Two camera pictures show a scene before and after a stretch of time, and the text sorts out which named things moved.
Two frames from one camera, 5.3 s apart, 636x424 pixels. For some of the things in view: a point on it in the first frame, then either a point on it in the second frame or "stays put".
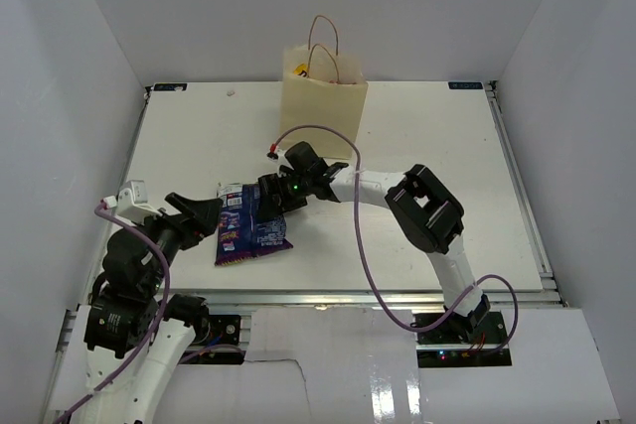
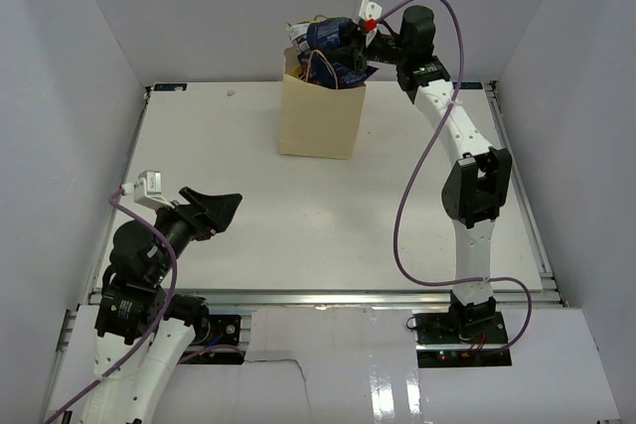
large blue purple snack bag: (240, 236) -> (332, 55)
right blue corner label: (465, 85) stays put
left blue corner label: (169, 86) stays put
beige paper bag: (323, 99) stays put
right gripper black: (275, 184) -> (354, 52)
